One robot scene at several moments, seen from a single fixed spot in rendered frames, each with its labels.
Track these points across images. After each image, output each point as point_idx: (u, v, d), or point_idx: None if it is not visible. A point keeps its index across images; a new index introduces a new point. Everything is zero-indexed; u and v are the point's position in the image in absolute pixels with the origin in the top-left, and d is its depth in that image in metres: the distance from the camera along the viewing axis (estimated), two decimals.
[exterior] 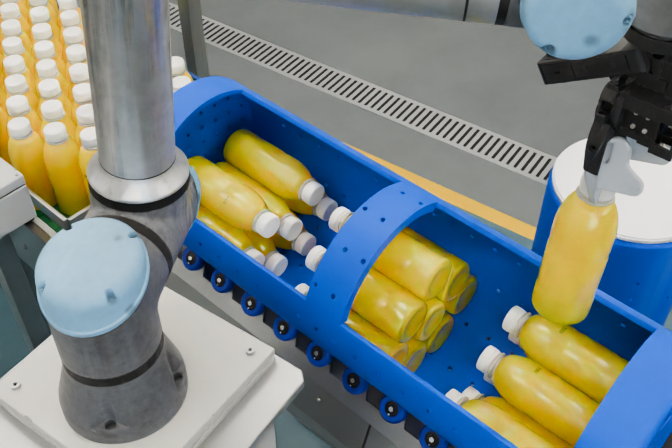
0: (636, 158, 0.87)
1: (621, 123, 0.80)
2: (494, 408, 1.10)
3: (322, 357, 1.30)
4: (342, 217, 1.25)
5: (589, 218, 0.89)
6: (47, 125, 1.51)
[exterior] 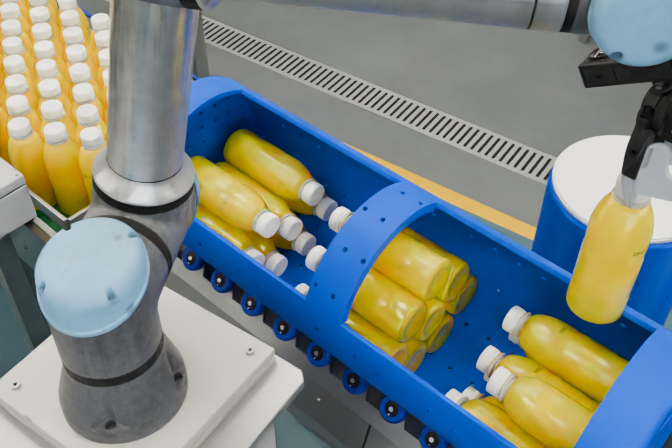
0: None
1: (662, 128, 0.80)
2: (494, 408, 1.10)
3: (322, 357, 1.30)
4: (342, 217, 1.25)
5: (508, 400, 1.07)
6: (47, 125, 1.51)
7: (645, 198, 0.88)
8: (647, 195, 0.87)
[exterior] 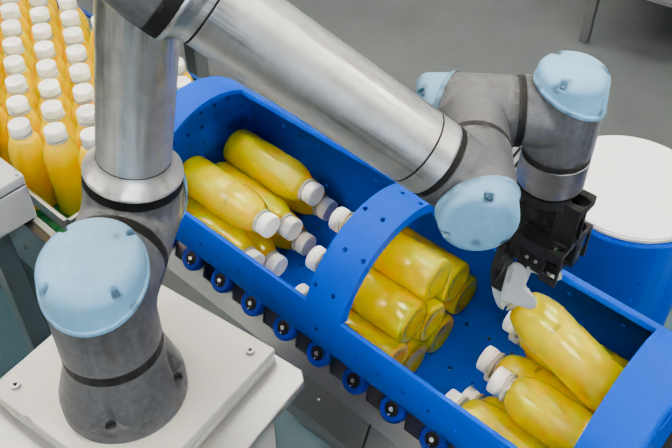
0: (537, 272, 1.07)
1: (518, 253, 0.99)
2: (494, 408, 1.10)
3: (322, 357, 1.30)
4: (342, 217, 1.25)
5: (508, 400, 1.07)
6: (47, 125, 1.51)
7: None
8: None
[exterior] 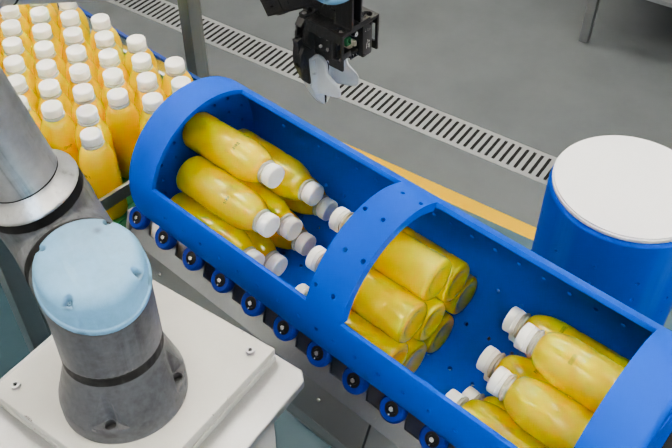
0: (338, 81, 1.14)
1: (314, 44, 1.07)
2: (494, 408, 1.10)
3: (322, 357, 1.30)
4: (342, 217, 1.25)
5: (508, 400, 1.07)
6: (274, 172, 1.32)
7: (526, 335, 1.09)
8: (524, 332, 1.09)
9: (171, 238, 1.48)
